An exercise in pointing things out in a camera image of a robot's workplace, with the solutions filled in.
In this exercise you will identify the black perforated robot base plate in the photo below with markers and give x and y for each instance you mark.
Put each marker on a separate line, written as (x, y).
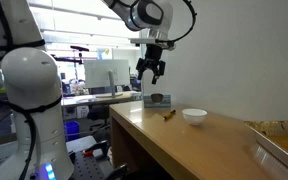
(94, 167)

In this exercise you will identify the background desk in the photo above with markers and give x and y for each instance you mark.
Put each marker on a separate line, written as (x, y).
(84, 100)

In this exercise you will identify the blue bin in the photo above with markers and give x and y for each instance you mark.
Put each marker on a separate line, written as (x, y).
(72, 130)

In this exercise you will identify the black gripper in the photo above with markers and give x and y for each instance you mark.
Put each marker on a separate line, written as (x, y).
(151, 61)

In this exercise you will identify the white computer monitor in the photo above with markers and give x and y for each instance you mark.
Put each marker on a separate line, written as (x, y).
(106, 73)

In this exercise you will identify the white ceramic bowl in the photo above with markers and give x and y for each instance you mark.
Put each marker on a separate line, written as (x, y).
(194, 116)

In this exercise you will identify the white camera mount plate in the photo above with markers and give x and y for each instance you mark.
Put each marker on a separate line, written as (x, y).
(153, 41)

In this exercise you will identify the blue tissue box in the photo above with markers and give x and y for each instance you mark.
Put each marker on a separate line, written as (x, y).
(156, 100)

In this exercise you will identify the yellow pen with black cap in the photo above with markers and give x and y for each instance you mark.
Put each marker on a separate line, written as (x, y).
(169, 115)

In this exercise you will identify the foil-lined metal tray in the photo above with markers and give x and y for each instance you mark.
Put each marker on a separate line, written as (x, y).
(273, 136)

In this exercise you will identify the black office chair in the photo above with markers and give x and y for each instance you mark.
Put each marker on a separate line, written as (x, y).
(96, 113)

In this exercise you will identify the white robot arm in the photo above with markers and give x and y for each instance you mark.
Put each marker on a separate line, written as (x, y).
(30, 77)

